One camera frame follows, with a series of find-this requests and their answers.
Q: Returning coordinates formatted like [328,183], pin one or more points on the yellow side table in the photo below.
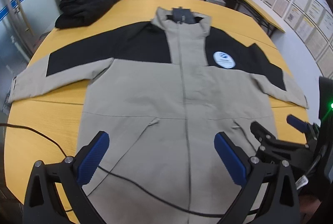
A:
[263,19]

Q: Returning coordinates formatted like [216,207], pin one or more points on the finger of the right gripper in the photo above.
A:
[302,126]
[263,136]

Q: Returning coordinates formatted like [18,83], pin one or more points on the black folded garment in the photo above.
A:
[79,13]

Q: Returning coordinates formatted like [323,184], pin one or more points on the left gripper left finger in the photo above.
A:
[42,202]

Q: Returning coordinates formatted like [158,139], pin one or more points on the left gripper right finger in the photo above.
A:
[280,203]

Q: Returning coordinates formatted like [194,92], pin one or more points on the beige and black jacket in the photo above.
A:
[162,89]

